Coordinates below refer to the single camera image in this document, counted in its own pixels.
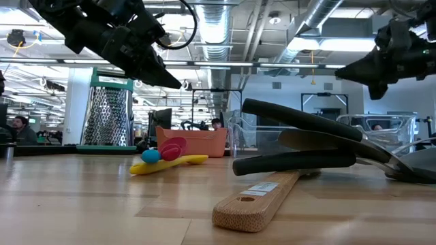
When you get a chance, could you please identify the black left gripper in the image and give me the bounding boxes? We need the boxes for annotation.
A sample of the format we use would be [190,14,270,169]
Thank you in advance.
[64,0,183,90]

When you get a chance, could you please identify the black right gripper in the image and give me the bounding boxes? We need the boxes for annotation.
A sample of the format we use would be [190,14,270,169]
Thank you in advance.
[335,18,436,101]

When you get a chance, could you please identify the red slotted spoon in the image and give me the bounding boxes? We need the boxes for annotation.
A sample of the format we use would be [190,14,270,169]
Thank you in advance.
[158,136,188,162]

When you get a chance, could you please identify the blue silicone spoon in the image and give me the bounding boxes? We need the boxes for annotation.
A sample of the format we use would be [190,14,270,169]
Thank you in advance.
[140,148,161,164]

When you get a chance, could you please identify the orange plastic bin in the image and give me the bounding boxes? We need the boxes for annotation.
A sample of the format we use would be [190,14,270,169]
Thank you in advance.
[155,126,228,158]

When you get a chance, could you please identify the yellow silicone spoon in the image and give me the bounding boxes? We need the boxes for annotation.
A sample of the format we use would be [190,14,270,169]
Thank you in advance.
[129,154,209,176]

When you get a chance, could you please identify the black background computer monitor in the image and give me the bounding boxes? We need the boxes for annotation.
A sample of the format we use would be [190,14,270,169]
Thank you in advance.
[148,108,173,137]

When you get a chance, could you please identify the teal metal box grater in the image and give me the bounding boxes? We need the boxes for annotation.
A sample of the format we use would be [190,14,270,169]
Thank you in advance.
[76,67,138,154]

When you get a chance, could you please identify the narrow clear plastic bin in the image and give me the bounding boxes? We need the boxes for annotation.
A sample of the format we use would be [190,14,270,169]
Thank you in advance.
[336,114,417,157]

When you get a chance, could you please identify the silver metal cup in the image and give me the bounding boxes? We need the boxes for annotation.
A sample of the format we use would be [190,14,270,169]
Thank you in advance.
[3,142,16,159]

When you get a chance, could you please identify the black background stand frame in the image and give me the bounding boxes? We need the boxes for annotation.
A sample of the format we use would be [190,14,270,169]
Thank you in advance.
[300,92,349,115]

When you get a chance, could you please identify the yellow hanging cord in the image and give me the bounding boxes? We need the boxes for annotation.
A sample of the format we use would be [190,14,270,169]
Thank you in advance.
[309,50,316,85]

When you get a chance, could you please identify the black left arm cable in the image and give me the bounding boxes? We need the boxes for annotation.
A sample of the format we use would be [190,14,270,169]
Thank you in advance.
[155,0,198,51]

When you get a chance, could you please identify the silver ceiling air duct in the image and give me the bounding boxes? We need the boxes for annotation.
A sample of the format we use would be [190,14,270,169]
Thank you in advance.
[196,0,232,110]

